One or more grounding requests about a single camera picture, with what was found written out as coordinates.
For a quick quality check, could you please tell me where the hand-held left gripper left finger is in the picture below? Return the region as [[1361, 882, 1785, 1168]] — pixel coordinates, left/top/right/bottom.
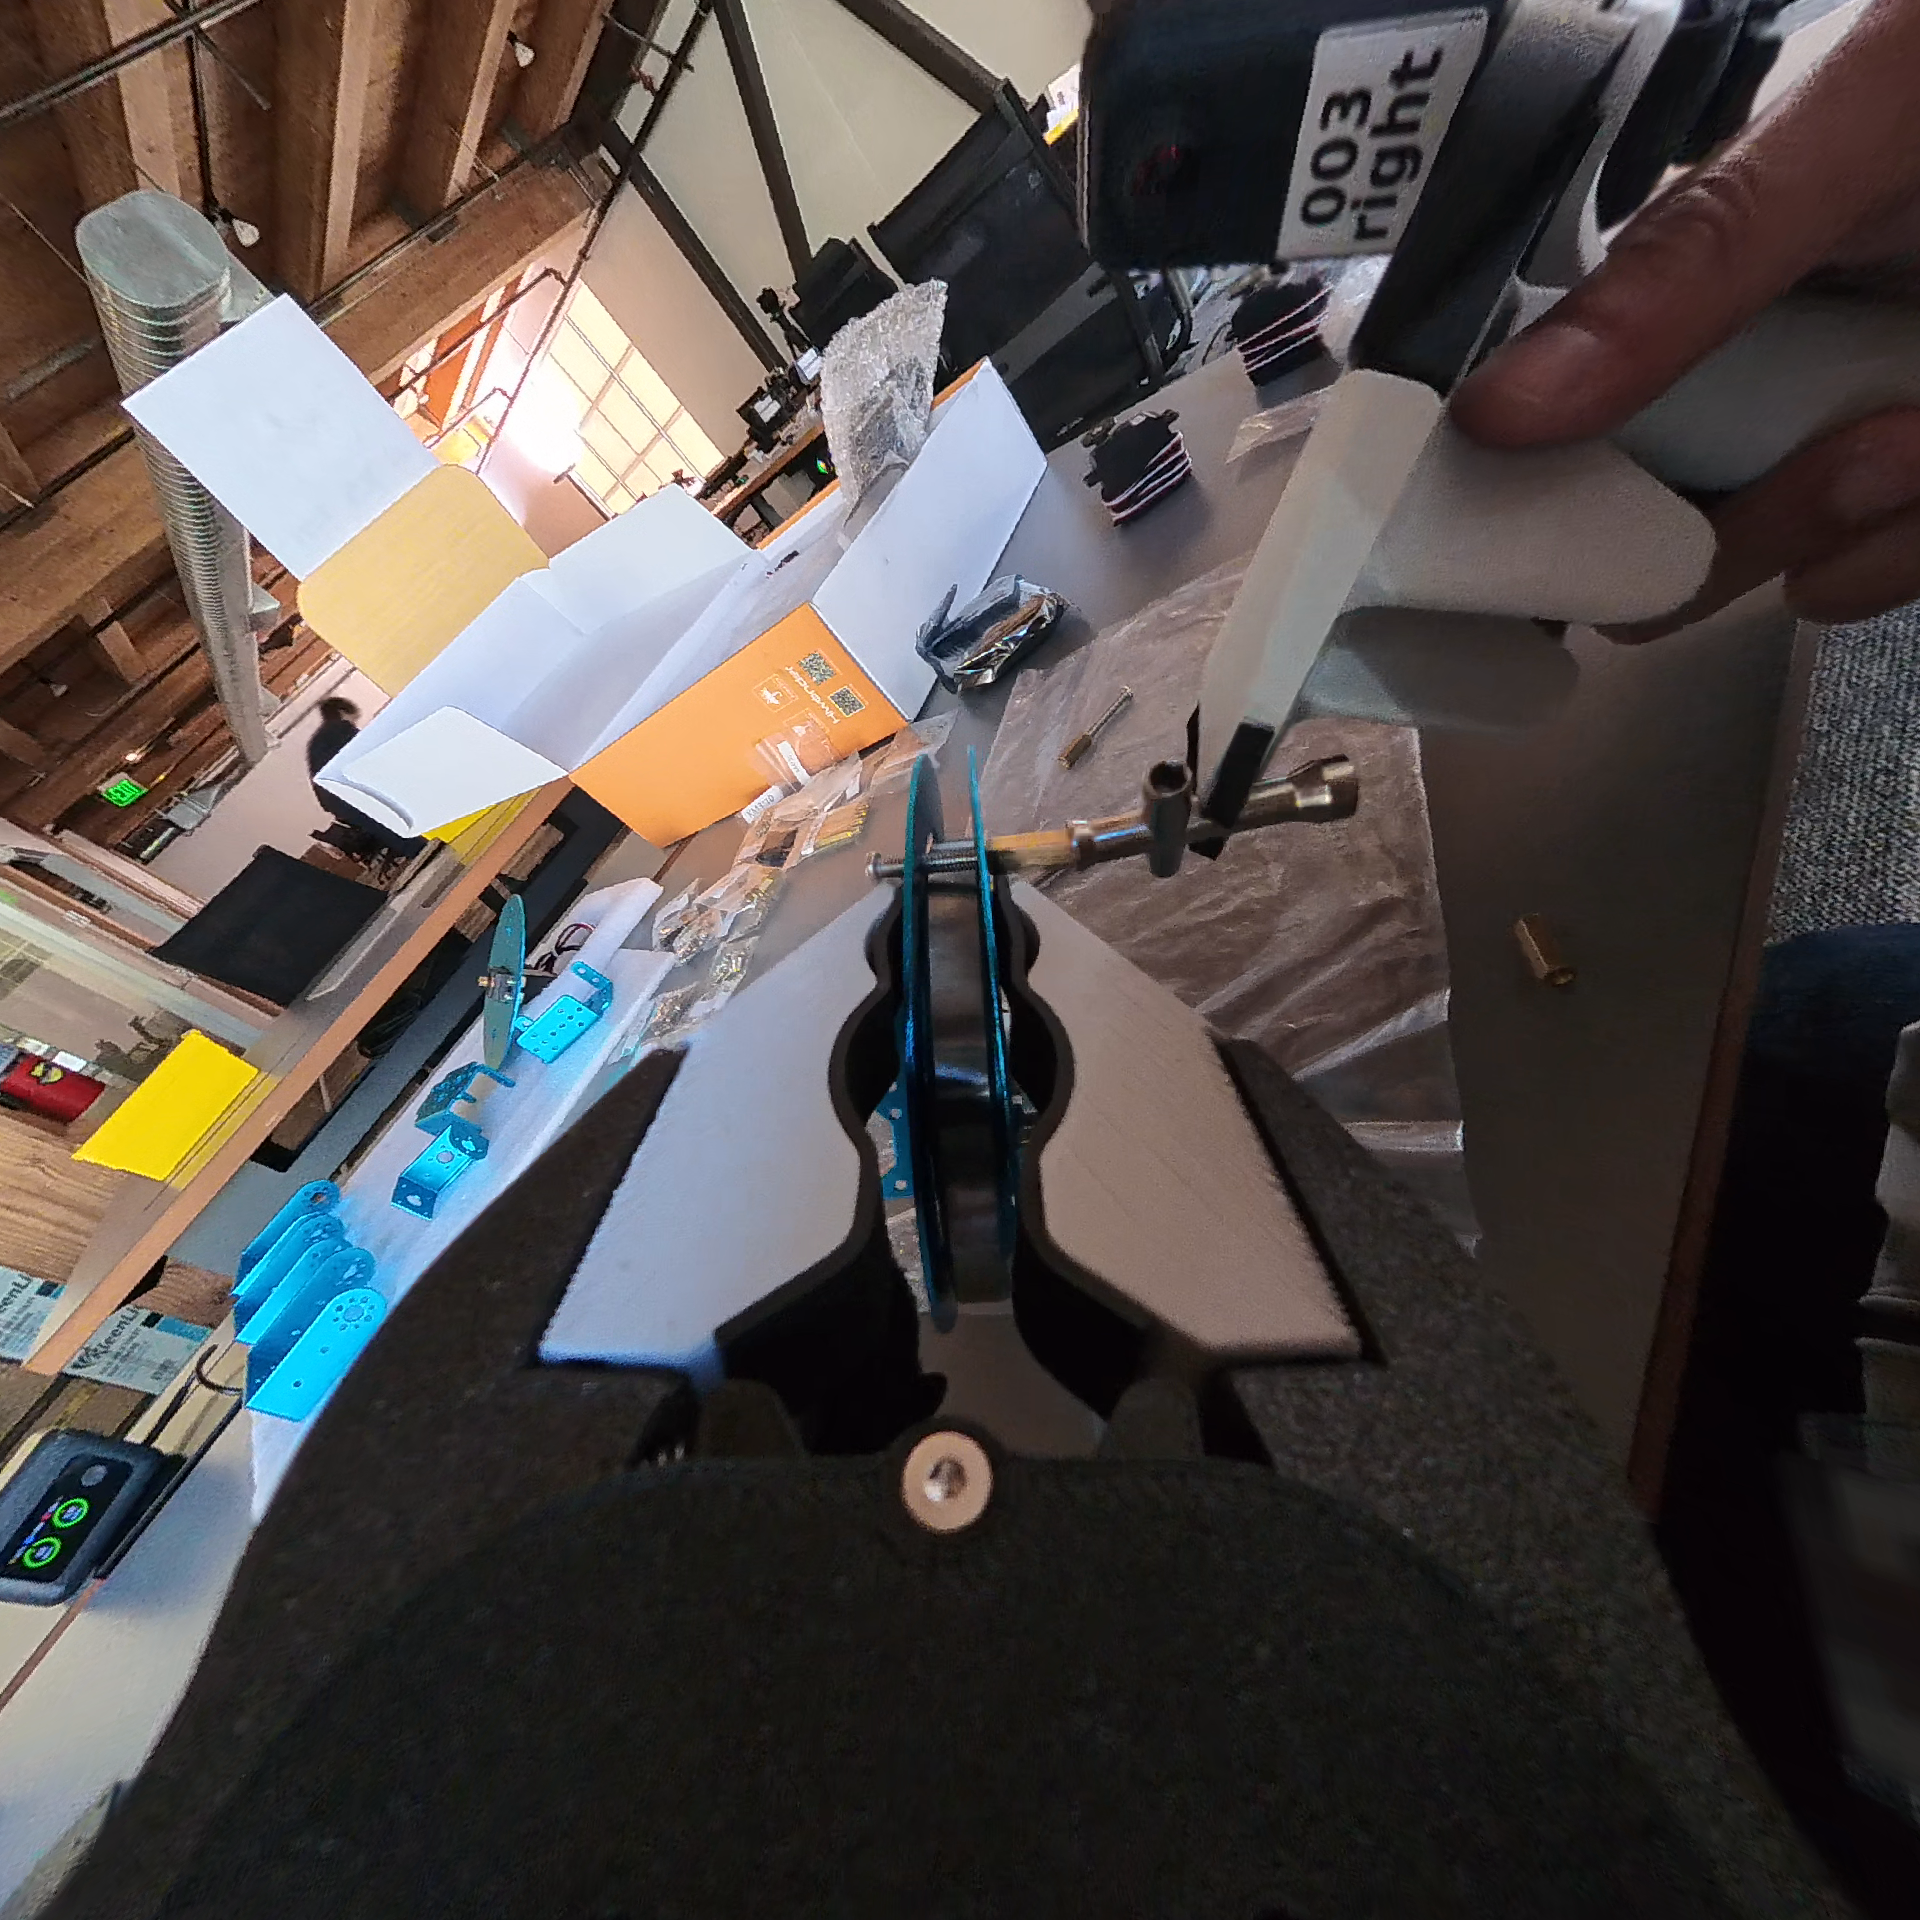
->
[[537, 891, 921, 1453]]

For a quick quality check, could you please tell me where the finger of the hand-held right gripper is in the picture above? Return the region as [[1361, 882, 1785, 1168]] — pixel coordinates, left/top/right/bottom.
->
[[1192, 367, 1452, 859]]

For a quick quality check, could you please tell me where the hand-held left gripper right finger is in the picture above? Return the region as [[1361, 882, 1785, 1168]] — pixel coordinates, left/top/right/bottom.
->
[[1006, 882, 1362, 1431]]

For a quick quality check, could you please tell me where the teal round turntable base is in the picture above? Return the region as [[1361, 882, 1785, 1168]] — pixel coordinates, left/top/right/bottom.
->
[[866, 746, 1082, 1338]]

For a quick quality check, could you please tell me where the metal cross socket wrench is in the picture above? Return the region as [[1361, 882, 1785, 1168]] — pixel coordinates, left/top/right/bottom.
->
[[1067, 754, 1362, 879]]

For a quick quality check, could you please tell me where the person's right hand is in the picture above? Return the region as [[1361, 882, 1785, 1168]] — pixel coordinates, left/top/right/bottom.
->
[[1458, 0, 1920, 622]]

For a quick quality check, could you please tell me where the black servo motor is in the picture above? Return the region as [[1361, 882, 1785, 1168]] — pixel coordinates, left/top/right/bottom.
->
[[1233, 274, 1340, 379], [1082, 412, 1198, 530]]

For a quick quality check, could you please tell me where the black office chair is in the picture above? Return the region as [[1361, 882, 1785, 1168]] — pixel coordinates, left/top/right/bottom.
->
[[866, 83, 1192, 410]]

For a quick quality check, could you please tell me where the teal oval plate with servo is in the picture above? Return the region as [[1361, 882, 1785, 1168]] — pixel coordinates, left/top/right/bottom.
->
[[481, 891, 533, 1074]]

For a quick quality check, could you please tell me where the large clear plastic bag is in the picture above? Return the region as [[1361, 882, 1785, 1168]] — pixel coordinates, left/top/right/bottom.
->
[[971, 607, 1483, 1216]]

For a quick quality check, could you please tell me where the pile of small parts bags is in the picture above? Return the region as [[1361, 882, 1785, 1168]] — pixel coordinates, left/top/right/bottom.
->
[[604, 712, 963, 1056]]

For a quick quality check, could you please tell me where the bubble wrap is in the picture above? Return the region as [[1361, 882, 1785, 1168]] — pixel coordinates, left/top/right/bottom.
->
[[819, 278, 952, 501]]

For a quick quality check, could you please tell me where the wooden table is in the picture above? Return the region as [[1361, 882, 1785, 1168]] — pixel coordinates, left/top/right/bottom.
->
[[22, 772, 579, 1375]]

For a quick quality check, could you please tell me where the orange cardboard box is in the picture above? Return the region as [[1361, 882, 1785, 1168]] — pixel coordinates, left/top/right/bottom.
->
[[120, 293, 1052, 851]]

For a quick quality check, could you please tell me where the black case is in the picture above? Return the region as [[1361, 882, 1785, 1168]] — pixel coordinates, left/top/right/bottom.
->
[[146, 844, 395, 1011]]

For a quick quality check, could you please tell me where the yellow board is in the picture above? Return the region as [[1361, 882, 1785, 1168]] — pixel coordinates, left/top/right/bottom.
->
[[72, 1027, 268, 1186]]

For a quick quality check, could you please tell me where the black device with display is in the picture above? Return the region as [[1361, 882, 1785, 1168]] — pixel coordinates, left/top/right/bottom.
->
[[0, 1428, 170, 1610]]

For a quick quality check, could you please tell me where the blue perforated bracket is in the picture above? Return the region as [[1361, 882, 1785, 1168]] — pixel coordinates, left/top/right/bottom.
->
[[517, 967, 620, 1070]]

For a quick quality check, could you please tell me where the blue U bracket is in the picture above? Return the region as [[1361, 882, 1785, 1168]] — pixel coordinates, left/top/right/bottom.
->
[[387, 1124, 496, 1221]]

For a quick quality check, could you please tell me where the blue angled bracket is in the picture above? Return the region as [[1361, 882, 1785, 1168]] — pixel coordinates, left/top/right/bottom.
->
[[411, 1059, 522, 1143]]

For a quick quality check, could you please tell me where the camera on tripod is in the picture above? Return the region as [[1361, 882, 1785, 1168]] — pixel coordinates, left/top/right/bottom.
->
[[736, 285, 826, 452]]

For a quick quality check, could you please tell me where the ribbed silver duct pipe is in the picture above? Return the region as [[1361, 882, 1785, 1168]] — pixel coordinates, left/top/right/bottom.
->
[[72, 191, 282, 771]]

